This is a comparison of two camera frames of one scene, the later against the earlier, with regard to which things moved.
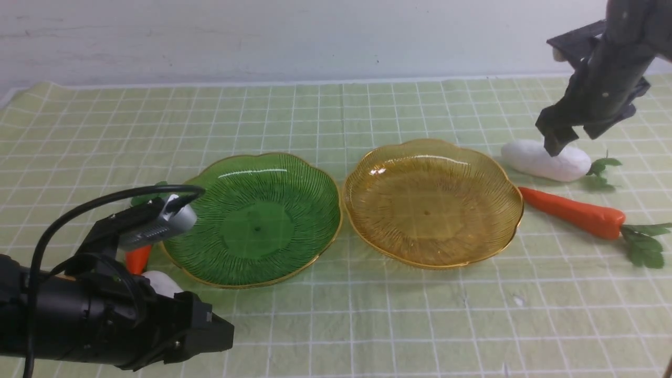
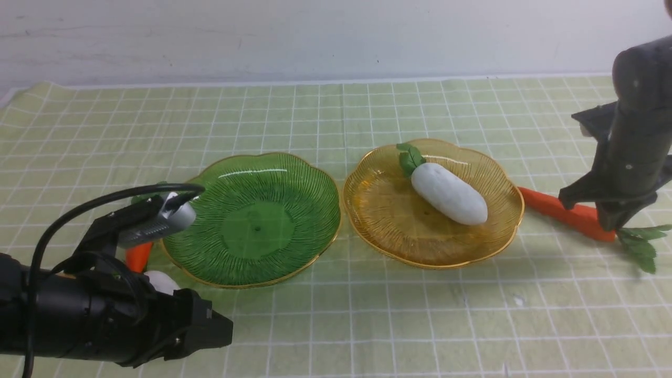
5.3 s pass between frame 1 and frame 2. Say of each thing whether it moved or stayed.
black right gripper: moved
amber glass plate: stayed
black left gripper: stayed
